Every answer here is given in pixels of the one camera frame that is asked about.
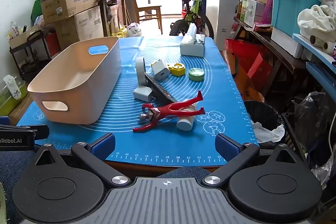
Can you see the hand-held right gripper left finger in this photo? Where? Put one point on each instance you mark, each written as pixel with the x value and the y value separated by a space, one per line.
pixel 105 146

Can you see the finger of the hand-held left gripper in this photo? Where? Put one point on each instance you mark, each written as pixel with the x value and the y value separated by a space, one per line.
pixel 42 131

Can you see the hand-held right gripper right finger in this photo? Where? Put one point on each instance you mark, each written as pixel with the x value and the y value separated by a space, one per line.
pixel 226 147

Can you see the white tube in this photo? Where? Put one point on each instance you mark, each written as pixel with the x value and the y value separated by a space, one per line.
pixel 185 121

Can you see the grey charger adapter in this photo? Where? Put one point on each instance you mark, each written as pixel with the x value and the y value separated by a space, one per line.
pixel 141 94

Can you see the red toy figure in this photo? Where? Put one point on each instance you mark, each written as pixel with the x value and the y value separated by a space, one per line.
pixel 162 111

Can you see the beige plastic basket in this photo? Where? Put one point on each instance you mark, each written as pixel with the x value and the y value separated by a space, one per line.
pixel 78 74

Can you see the black remote control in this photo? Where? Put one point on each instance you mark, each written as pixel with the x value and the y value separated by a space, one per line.
pixel 160 90

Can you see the grey tape roll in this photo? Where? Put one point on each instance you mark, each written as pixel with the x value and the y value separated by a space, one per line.
pixel 140 69

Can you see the person's blue jeans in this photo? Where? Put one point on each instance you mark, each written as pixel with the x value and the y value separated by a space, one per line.
pixel 15 163

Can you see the green plastic container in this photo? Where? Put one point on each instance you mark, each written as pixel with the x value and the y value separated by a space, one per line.
pixel 9 100

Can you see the black trash bin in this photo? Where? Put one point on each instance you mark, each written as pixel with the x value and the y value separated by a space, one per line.
pixel 262 113

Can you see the blue silicone mat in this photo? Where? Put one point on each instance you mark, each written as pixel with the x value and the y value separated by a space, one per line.
pixel 215 98

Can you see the black utility cart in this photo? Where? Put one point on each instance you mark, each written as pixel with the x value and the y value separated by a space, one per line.
pixel 29 53

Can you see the clear plastic bag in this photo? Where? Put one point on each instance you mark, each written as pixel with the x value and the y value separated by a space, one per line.
pixel 311 111

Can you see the yellow tape measure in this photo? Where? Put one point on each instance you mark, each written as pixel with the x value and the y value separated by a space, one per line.
pixel 177 68

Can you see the red bag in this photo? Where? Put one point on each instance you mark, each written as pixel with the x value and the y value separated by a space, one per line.
pixel 246 56

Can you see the white charger adapter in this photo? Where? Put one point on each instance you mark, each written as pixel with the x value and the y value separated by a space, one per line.
pixel 160 70

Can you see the small brown cardboard box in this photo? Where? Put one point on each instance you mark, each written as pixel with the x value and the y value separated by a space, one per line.
pixel 23 36

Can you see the dark wooden bench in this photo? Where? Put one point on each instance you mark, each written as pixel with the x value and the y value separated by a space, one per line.
pixel 278 56

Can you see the white tissue box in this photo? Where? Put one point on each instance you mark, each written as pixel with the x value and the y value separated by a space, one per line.
pixel 192 47

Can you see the large printed cardboard box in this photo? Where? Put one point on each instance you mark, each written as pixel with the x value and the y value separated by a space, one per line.
pixel 84 24

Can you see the white foam box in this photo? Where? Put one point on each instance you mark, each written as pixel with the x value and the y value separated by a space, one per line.
pixel 286 43

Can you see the light blue shelf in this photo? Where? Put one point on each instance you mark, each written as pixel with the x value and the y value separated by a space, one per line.
pixel 320 66

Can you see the green white carton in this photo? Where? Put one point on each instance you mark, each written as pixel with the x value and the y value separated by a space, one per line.
pixel 248 11

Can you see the paper towel roll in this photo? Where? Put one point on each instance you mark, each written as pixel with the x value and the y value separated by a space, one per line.
pixel 315 40
pixel 328 46

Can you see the green black bicycle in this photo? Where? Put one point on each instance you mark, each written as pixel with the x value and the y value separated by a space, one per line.
pixel 191 11

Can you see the wooden chair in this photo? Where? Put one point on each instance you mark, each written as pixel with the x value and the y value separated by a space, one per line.
pixel 148 10

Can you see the wooden side table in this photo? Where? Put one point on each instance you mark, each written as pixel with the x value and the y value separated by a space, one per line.
pixel 113 3

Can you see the teal storage bin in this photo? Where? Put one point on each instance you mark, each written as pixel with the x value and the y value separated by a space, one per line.
pixel 291 11

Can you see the crumpled white plastic bag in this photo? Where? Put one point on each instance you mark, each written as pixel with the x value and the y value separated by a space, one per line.
pixel 315 19

